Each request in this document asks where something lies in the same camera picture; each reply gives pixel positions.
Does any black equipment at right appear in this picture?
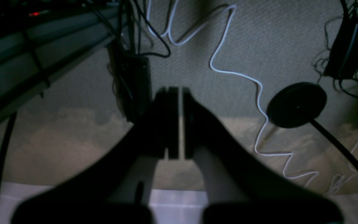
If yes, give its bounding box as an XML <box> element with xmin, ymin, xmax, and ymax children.
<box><xmin>314</xmin><ymin>0</ymin><xmax>358</xmax><ymax>108</ymax></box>

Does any white cable on floor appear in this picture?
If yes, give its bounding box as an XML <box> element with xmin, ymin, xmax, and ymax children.
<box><xmin>146</xmin><ymin>0</ymin><xmax>358</xmax><ymax>196</ymax></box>

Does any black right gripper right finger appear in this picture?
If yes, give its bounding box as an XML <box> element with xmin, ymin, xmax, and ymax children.
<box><xmin>183</xmin><ymin>87</ymin><xmax>344</xmax><ymax>224</ymax></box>

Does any black round disc base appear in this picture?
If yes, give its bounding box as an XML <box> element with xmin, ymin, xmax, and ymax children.
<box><xmin>267</xmin><ymin>82</ymin><xmax>327</xmax><ymax>128</ymax></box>

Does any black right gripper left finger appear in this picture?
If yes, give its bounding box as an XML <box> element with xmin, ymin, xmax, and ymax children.
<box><xmin>11</xmin><ymin>87</ymin><xmax>179</xmax><ymax>224</ymax></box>

